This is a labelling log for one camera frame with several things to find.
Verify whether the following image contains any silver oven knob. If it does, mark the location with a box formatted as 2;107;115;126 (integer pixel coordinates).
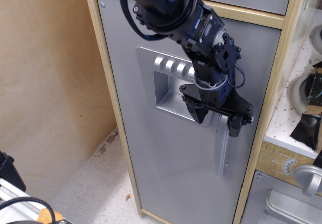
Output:
293;165;321;197

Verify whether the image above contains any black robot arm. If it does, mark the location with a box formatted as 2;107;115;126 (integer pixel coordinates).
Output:
120;0;254;137

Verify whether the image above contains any silver fridge door handle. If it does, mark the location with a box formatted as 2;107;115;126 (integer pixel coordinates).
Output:
214;115;229;178

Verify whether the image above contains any orange tape piece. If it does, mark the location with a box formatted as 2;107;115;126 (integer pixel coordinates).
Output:
37;209;64;223

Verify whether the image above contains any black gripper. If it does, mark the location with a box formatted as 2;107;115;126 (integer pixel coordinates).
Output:
179;84;254;137

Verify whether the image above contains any aluminium frame rail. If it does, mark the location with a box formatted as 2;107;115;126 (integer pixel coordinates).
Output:
0;177;46;224

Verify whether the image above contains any silver ice dispenser panel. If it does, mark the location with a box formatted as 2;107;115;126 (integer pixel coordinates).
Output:
136;47;198;125

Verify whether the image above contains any wooden toy kitchen cabinet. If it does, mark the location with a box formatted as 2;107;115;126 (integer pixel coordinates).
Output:
82;0;322;224

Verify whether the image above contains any silver oven door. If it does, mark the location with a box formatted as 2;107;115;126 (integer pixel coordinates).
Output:
241;171;321;224

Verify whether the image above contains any white speckled stove top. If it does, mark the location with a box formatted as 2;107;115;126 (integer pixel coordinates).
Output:
264;0;321;159

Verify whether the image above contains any silver oven door handle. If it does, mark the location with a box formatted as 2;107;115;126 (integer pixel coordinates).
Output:
265;190;321;223

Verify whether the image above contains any black braided cable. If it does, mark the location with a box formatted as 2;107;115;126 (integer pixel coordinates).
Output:
0;196;55;224

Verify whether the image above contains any silver fridge door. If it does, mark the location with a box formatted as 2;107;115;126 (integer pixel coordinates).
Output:
95;0;282;224

